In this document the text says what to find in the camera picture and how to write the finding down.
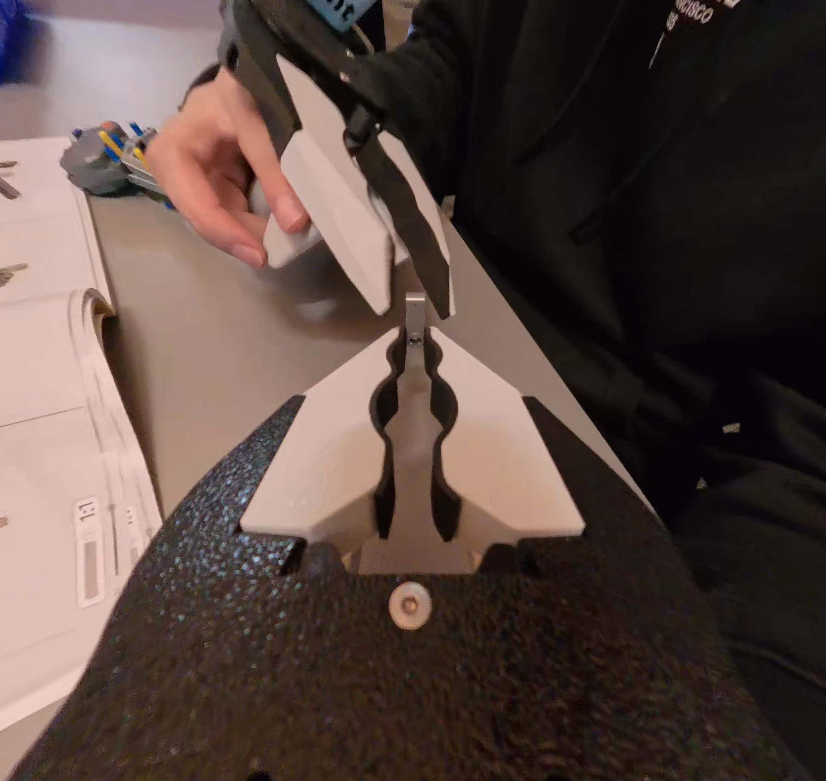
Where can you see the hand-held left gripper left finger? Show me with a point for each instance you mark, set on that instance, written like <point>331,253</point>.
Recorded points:
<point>310,465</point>

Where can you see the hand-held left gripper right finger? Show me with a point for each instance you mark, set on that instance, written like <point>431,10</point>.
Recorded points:
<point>510,465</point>

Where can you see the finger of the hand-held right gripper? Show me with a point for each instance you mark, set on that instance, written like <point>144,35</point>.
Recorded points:
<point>423,213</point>
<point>348,213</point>

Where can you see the small grey toy brick beam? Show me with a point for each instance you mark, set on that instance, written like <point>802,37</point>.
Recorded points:
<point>416,316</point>

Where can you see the person's right forearm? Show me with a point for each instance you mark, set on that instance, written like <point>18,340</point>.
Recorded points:
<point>419,84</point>

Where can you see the grey desk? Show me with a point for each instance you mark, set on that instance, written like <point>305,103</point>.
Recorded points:
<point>226,342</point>

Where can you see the person's right hand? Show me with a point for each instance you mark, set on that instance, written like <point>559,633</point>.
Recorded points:
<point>206,161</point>

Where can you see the person's arm black sleeve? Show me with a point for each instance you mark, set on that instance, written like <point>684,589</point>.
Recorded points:
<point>645,213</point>

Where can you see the grey toy brick assembly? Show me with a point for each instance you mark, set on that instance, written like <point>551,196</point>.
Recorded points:
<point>103,164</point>

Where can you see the white building instruction booklet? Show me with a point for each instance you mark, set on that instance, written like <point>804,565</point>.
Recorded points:
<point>39,471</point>

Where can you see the blue plastic bin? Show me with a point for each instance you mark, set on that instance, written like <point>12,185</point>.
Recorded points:
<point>10,19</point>

